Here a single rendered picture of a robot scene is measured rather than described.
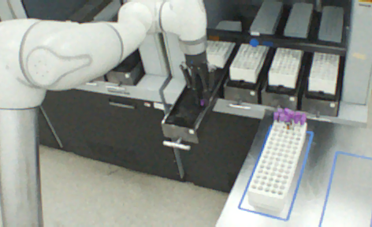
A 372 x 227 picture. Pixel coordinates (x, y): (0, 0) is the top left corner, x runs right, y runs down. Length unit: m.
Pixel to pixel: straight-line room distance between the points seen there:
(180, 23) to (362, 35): 0.61
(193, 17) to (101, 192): 1.41
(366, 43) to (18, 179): 1.13
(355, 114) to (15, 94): 1.16
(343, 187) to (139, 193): 1.35
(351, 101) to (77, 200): 1.61
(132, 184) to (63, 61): 1.67
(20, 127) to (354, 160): 0.92
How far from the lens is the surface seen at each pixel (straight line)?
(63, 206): 2.31
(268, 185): 1.04
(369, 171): 1.17
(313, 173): 1.13
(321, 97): 1.39
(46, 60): 0.63
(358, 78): 1.43
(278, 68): 1.43
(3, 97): 0.77
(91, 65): 0.66
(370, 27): 1.31
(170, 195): 2.13
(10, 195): 0.84
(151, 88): 1.62
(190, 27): 1.14
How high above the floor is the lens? 1.71
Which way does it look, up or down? 41 degrees down
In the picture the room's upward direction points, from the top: 12 degrees counter-clockwise
